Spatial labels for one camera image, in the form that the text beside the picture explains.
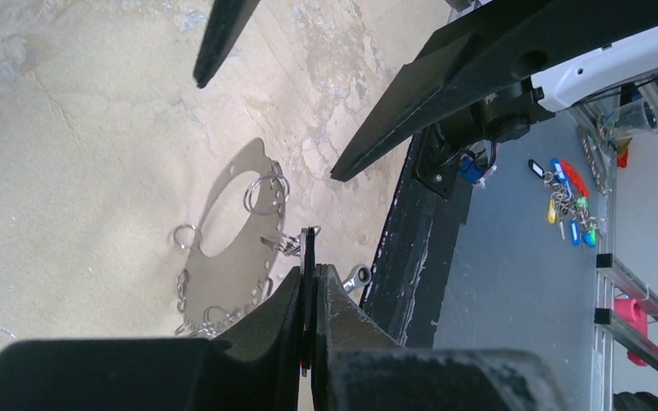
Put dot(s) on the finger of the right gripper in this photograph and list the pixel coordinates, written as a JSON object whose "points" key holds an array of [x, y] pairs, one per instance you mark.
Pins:
{"points": [[225, 24], [486, 51]]}

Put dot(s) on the colourful key tag bunch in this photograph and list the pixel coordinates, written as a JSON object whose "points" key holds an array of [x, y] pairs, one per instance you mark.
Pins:
{"points": [[568, 207]]}

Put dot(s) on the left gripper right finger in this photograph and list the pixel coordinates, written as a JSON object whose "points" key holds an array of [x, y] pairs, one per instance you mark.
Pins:
{"points": [[359, 367]]}

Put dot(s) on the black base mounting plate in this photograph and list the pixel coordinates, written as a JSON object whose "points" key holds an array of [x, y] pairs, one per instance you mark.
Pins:
{"points": [[413, 259]]}

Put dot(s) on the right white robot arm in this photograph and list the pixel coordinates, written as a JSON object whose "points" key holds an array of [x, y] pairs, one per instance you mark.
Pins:
{"points": [[509, 113]]}

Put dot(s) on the aluminium frame rail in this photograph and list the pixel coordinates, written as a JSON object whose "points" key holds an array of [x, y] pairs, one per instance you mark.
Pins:
{"points": [[614, 280]]}

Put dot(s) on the silver ratchet wrench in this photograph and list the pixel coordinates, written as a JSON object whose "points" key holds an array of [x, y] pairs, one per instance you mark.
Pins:
{"points": [[359, 277]]}

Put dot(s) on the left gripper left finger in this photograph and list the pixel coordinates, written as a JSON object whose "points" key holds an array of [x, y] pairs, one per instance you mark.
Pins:
{"points": [[254, 365]]}

